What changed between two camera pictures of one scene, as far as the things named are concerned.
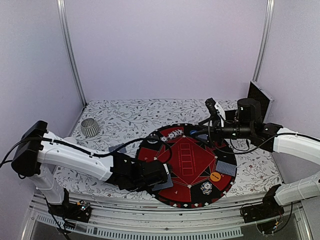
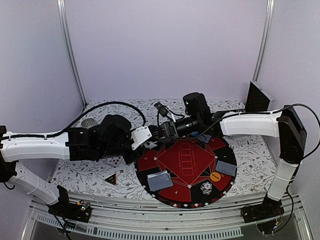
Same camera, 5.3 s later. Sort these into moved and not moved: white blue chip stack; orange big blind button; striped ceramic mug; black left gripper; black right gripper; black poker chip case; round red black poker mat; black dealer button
Moved: black left gripper; black right gripper; black dealer button
Not moved: black poker chip case; white blue chip stack; striped ceramic mug; orange big blind button; round red black poker mat
